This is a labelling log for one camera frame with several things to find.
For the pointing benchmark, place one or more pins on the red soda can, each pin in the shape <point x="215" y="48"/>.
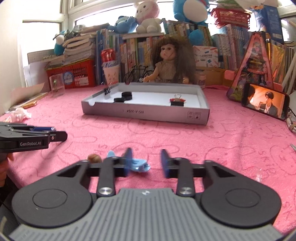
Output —
<point x="108" y="55"/>

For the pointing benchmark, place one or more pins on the light blue toy plane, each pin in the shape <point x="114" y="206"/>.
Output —
<point x="136" y="165"/>

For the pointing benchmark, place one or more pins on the smartphone playing video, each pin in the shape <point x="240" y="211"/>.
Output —
<point x="266" y="101"/>

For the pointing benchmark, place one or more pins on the brown-haired doll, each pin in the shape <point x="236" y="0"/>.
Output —
<point x="173" y="60"/>

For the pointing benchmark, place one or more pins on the blue round plush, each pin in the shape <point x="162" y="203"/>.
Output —
<point x="192" y="11"/>

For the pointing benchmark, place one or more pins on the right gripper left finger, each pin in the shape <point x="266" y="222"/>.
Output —
<point x="111" y="168"/>

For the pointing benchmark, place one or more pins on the white colourful pencil box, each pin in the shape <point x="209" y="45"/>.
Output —
<point x="206" y="56"/>

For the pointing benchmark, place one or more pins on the red crayon-like stick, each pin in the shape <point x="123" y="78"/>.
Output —
<point x="177" y="100"/>

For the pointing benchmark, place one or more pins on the brown acorn nut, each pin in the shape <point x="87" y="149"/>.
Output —
<point x="94" y="158"/>

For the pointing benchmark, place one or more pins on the pink bunny tablecloth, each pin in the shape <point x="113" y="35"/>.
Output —
<point x="251" y="143"/>

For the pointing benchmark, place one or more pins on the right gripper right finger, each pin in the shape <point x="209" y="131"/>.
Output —
<point x="181" y="169"/>

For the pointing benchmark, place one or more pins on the miniature black bicycle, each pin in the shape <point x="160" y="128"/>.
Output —
<point x="137" y="74"/>

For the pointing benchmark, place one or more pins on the pink triangular toy box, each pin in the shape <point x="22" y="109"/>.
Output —
<point x="253" y="66"/>

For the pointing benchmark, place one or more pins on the red plastic basket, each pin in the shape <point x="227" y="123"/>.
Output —
<point x="224" y="17"/>

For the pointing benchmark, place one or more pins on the small brown jar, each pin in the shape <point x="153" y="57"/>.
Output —
<point x="201" y="79"/>

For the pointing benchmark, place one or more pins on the left hand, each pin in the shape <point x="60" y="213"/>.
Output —
<point x="4" y="166"/>

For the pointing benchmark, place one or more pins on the black round container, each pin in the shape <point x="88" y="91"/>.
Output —
<point x="127" y="95"/>

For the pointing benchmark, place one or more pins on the blue cardboard box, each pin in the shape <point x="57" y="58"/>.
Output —
<point x="268" y="20"/>

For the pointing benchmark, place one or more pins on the pink bunny plush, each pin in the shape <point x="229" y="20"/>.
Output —
<point x="147" y="17"/>

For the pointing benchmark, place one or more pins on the small blue white plush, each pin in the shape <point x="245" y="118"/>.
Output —
<point x="59" y="38"/>

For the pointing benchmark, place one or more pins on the black binder clip on edge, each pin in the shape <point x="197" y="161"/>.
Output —
<point x="107" y="90"/>

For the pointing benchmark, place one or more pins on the black binder clip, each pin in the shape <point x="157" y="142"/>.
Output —
<point x="107" y="90"/>
<point x="177" y="103"/>

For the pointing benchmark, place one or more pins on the white cat paper cup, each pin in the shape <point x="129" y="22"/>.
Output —
<point x="111" y="72"/>

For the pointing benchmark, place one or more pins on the stack of books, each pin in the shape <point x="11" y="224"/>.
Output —
<point x="79" y="44"/>

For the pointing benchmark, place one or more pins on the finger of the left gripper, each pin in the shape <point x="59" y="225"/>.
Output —
<point x="43" y="128"/>
<point x="57" y="136"/>

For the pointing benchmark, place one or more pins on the blue elephant plush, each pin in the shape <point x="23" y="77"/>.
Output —
<point x="124" y="25"/>

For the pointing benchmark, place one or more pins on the red plastic crate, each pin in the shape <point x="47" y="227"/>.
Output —
<point x="76" y="75"/>

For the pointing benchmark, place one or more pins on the white cardboard tray box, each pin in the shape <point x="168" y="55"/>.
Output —
<point x="151" y="101"/>

